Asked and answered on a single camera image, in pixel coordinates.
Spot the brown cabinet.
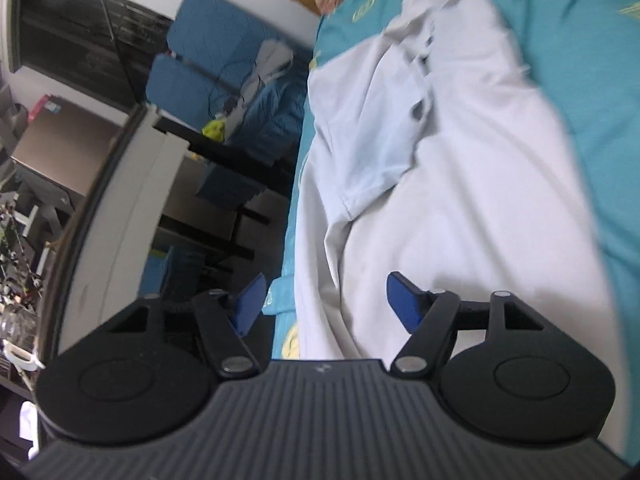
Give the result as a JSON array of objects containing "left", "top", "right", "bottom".
[{"left": 10, "top": 94, "right": 128, "bottom": 202}]

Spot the dark window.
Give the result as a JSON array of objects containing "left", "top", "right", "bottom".
[{"left": 9, "top": 0, "right": 177, "bottom": 112}]

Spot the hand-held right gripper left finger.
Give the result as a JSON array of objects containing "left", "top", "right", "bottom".
[{"left": 106, "top": 273, "right": 267, "bottom": 380}]

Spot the grey cloth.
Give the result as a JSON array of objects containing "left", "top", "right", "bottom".
[{"left": 239, "top": 39, "right": 296, "bottom": 113}]

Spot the white desk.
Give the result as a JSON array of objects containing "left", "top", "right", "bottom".
[{"left": 47, "top": 104, "right": 192, "bottom": 362}]

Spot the teal patterned bed sheet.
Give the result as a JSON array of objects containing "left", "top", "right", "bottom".
[{"left": 264, "top": 0, "right": 640, "bottom": 361}]

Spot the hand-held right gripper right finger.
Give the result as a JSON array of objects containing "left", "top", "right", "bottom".
[{"left": 386, "top": 271, "right": 547, "bottom": 379}]

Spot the black metal frame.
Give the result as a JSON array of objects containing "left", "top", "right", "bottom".
[{"left": 151, "top": 115, "right": 297, "bottom": 263}]

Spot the yellow-green plush toy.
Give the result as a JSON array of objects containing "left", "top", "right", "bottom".
[{"left": 201, "top": 117, "right": 227, "bottom": 142}]

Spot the white t-shirt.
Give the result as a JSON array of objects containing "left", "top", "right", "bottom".
[{"left": 292, "top": 0, "right": 628, "bottom": 453}]

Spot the blue covered chair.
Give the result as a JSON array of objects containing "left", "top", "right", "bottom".
[{"left": 144, "top": 0, "right": 312, "bottom": 162}]

